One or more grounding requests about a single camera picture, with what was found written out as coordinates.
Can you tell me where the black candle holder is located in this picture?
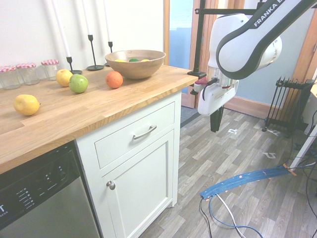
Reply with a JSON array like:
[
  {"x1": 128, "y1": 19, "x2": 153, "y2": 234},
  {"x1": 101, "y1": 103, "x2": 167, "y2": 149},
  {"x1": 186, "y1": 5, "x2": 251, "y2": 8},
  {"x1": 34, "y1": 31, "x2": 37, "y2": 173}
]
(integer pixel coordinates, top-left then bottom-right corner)
[
  {"x1": 66, "y1": 56, "x2": 83, "y2": 75},
  {"x1": 86, "y1": 34, "x2": 105, "y2": 71},
  {"x1": 104, "y1": 41, "x2": 113, "y2": 67}
]

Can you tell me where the blue floor cable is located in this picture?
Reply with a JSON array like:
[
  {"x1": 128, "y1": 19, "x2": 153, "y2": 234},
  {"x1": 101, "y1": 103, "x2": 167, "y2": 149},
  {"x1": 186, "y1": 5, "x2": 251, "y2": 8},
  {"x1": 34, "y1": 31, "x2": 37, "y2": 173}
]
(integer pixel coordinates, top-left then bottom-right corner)
[{"x1": 209, "y1": 194, "x2": 251, "y2": 238}]

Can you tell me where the white wooden drawer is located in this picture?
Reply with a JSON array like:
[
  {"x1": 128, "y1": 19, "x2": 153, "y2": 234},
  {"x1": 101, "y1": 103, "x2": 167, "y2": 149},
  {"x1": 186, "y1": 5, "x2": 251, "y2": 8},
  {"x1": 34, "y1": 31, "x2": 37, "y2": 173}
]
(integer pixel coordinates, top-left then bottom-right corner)
[{"x1": 94, "y1": 101, "x2": 176, "y2": 171}]

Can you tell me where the orange fruit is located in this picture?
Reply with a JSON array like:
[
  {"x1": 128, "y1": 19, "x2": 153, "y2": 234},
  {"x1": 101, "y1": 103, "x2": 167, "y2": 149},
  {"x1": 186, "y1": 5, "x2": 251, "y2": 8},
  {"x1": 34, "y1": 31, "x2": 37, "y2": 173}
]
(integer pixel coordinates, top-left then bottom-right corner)
[{"x1": 106, "y1": 71, "x2": 124, "y2": 89}]

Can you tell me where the green apple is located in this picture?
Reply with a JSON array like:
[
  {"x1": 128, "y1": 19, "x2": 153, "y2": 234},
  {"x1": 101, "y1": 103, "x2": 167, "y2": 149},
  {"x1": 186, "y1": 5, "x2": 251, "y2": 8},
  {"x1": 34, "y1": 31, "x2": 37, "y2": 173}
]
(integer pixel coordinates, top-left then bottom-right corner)
[{"x1": 68, "y1": 73, "x2": 89, "y2": 94}]

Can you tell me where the blue taped cable cover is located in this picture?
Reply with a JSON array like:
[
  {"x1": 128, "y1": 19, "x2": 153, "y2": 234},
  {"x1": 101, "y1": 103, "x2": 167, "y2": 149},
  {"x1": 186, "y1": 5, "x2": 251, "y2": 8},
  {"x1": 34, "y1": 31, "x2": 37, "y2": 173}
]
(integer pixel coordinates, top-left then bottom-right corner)
[{"x1": 200, "y1": 165, "x2": 298, "y2": 201}]

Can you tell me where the large wooden bowl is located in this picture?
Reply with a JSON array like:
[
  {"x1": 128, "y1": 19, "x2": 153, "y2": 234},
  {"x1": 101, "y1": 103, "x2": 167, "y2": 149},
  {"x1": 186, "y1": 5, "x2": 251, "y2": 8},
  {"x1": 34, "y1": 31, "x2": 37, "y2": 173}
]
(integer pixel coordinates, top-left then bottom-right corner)
[{"x1": 105, "y1": 50, "x2": 166, "y2": 80}]

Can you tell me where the stainless steel dishwasher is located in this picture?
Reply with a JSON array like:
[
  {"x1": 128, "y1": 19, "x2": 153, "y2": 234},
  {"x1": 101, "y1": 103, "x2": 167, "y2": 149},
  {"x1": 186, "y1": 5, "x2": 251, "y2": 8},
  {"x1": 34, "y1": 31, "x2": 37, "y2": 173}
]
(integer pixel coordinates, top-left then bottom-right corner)
[{"x1": 0, "y1": 141, "x2": 101, "y2": 238}]

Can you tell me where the black braided camera cable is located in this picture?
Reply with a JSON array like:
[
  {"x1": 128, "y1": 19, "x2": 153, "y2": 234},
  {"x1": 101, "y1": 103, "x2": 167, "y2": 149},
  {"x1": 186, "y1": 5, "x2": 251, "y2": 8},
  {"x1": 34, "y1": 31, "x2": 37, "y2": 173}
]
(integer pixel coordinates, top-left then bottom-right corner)
[{"x1": 202, "y1": 78, "x2": 218, "y2": 101}]

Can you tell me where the yellow apple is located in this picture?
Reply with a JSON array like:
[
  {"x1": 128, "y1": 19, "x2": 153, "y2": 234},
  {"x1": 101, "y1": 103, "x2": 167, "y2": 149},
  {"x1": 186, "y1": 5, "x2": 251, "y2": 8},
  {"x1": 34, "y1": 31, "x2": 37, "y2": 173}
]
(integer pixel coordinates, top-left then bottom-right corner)
[{"x1": 55, "y1": 68, "x2": 74, "y2": 88}]

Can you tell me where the yellow pear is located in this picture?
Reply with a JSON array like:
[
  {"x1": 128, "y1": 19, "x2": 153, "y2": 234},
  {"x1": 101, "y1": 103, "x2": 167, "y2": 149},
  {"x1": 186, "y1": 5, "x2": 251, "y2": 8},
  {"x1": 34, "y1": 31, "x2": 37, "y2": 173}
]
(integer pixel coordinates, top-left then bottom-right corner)
[{"x1": 13, "y1": 94, "x2": 41, "y2": 117}]

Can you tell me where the black floor cable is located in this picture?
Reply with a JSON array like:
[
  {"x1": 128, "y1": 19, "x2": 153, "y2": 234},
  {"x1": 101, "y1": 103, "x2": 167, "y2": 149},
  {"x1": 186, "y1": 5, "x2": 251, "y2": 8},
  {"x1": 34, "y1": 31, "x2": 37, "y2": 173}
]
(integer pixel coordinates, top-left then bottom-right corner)
[{"x1": 200, "y1": 198, "x2": 214, "y2": 238}]

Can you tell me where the glass jar with checkered lid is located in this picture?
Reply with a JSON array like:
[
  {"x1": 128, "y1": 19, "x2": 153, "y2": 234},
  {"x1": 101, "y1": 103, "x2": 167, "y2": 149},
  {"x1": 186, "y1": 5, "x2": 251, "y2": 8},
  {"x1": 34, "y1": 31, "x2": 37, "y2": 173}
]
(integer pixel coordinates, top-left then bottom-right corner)
[
  {"x1": 15, "y1": 62, "x2": 40, "y2": 86},
  {"x1": 0, "y1": 65, "x2": 20, "y2": 90},
  {"x1": 41, "y1": 59, "x2": 60, "y2": 81}
]

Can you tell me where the wooden door frame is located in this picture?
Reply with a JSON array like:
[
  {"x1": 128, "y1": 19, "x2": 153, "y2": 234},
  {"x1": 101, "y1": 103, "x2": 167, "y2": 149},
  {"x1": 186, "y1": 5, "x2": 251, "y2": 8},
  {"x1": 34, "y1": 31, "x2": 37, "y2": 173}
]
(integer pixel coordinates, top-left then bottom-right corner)
[{"x1": 163, "y1": 0, "x2": 218, "y2": 110}]

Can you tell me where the black Ulanzi clamp stand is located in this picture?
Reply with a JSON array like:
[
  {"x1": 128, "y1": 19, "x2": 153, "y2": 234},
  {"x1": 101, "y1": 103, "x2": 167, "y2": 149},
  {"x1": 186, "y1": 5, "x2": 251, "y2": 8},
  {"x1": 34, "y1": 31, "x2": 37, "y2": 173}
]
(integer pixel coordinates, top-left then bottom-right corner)
[{"x1": 187, "y1": 0, "x2": 260, "y2": 95}]

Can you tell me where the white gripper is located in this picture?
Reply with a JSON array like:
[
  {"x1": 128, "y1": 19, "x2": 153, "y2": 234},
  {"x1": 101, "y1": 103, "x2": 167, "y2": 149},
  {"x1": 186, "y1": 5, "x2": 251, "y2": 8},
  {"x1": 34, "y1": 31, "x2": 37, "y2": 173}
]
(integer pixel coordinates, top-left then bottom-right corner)
[{"x1": 197, "y1": 80, "x2": 240, "y2": 132}]

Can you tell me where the grey floor cable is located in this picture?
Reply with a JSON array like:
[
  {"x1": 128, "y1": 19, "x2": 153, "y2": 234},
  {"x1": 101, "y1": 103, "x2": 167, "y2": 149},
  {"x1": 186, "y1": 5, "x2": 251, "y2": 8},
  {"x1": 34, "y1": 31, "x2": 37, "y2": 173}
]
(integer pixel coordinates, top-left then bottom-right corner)
[{"x1": 215, "y1": 194, "x2": 248, "y2": 238}]

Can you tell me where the white taper candle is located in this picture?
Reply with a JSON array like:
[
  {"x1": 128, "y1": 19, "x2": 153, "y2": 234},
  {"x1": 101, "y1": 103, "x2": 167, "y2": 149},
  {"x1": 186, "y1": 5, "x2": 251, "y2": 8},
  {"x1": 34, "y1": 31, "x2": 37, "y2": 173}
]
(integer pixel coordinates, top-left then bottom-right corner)
[
  {"x1": 103, "y1": 0, "x2": 111, "y2": 43},
  {"x1": 81, "y1": 0, "x2": 93, "y2": 36},
  {"x1": 51, "y1": 0, "x2": 71, "y2": 58}
]

